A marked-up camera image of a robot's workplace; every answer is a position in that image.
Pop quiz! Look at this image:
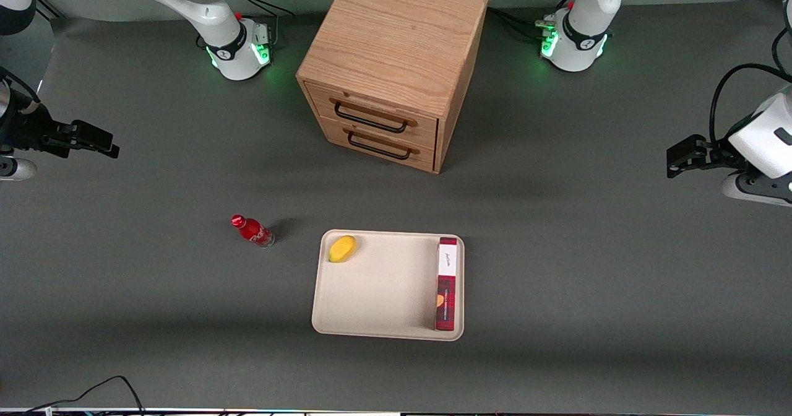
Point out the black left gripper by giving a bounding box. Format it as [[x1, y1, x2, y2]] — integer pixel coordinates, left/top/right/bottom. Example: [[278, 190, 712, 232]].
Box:
[[666, 134, 748, 179]]

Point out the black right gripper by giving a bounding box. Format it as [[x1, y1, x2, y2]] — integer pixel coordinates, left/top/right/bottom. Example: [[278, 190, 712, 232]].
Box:
[[0, 103, 120, 159]]

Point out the red coke bottle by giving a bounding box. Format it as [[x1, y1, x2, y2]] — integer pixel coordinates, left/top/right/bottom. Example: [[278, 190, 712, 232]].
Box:
[[231, 214, 275, 249]]

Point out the beige plastic tray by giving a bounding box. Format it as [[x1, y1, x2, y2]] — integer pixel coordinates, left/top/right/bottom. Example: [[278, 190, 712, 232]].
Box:
[[311, 229, 465, 342]]

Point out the yellow lemon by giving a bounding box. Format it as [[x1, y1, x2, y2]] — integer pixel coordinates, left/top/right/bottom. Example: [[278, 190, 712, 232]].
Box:
[[328, 235, 358, 263]]

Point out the red and white box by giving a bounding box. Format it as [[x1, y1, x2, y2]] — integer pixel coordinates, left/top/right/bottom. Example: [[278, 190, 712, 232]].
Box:
[[435, 236, 459, 332]]

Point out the wooden drawer front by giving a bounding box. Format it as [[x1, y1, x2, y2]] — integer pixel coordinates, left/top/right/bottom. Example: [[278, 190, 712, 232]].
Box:
[[306, 82, 439, 151], [318, 116, 437, 173]]

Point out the wooden drawer cabinet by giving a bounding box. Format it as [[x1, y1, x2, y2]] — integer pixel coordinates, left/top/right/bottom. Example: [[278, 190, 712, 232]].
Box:
[[296, 0, 490, 175]]

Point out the long black left arm cable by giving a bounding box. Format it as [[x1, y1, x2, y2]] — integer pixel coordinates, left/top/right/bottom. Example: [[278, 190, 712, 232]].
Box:
[[709, 63, 792, 149]]

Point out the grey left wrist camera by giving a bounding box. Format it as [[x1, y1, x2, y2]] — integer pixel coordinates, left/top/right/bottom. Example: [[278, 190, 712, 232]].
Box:
[[720, 171, 792, 208]]

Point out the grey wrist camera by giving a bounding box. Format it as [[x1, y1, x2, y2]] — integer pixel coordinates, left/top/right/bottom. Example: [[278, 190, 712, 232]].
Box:
[[720, 171, 792, 208], [0, 157, 38, 182]]

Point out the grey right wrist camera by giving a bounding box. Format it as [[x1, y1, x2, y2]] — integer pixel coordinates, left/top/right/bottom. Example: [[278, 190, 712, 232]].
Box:
[[0, 157, 38, 182]]

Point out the black right arm wrist cable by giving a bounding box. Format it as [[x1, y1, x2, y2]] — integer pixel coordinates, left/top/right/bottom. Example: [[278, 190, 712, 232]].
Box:
[[0, 66, 43, 106]]

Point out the short black left arm cable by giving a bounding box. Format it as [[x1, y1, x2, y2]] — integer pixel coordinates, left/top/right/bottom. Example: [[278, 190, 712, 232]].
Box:
[[771, 27, 792, 74]]

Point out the black right base cable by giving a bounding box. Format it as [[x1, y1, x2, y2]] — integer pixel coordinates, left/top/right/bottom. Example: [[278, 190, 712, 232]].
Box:
[[233, 0, 296, 18]]

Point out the black left base cable bundle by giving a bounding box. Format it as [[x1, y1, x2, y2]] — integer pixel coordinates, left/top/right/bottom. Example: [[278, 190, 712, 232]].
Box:
[[487, 6, 546, 41]]

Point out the black floor cable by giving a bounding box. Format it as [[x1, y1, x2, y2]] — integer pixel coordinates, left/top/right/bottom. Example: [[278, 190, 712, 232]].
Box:
[[24, 375, 147, 416]]

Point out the black drawer handle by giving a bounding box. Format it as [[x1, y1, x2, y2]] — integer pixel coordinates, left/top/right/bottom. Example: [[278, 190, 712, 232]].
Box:
[[329, 97, 419, 135], [342, 128, 421, 161]]

